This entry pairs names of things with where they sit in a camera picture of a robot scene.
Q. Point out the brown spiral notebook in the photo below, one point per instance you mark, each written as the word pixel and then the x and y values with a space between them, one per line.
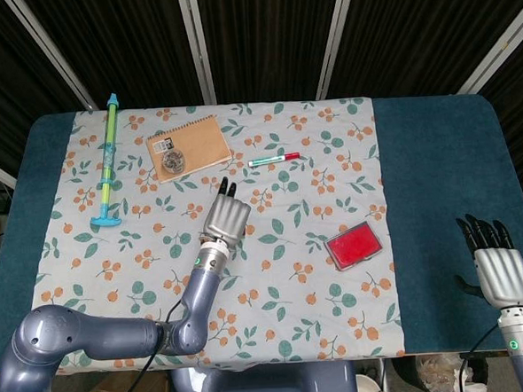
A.
pixel 200 139

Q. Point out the clear round box of clips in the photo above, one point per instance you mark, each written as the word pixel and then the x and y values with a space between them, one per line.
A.
pixel 173 162

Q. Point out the crumpled clear plastic bag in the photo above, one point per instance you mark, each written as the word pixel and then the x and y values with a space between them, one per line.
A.
pixel 436 372

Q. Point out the white round bucket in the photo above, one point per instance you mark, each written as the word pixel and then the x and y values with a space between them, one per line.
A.
pixel 370 389

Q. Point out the blue-grey robot torso base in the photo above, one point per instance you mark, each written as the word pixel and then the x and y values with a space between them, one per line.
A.
pixel 264 387

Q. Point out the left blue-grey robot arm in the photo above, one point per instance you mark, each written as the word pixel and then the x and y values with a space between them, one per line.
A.
pixel 97 337

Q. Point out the teal blue table mat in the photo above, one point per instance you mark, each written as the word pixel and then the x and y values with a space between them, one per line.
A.
pixel 437 172

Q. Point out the blue green toy pump tube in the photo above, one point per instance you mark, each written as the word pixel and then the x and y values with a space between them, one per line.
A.
pixel 108 156

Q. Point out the floral leaf berry tablecloth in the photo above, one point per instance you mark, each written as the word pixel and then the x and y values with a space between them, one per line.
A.
pixel 294 300

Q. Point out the red ink pad clear case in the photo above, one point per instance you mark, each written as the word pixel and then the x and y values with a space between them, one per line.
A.
pixel 353 246

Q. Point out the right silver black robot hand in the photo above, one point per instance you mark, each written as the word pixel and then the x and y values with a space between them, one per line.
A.
pixel 504 276

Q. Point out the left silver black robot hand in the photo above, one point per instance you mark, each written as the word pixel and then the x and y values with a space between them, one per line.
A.
pixel 225 220

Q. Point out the green white marker red cap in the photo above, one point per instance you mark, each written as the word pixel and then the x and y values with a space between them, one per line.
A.
pixel 270 161

